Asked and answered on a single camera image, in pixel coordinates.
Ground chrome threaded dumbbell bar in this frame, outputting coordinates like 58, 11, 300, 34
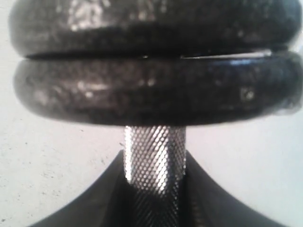
123, 125, 204, 227

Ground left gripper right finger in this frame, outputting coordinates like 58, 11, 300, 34
182, 152, 277, 227

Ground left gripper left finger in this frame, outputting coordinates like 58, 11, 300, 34
31, 151, 130, 227

